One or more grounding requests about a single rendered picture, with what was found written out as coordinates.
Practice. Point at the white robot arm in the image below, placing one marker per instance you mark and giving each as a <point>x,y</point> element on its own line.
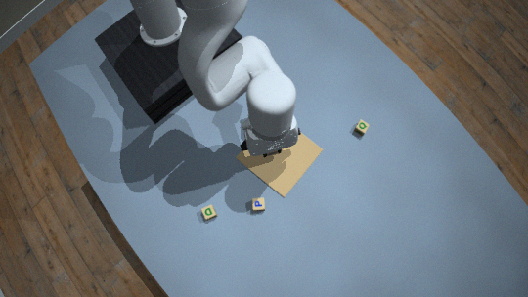
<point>270,95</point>

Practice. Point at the tan flat mat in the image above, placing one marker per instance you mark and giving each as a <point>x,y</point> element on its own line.
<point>281,171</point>

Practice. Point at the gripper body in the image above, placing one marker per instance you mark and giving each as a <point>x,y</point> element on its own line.
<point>257,146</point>

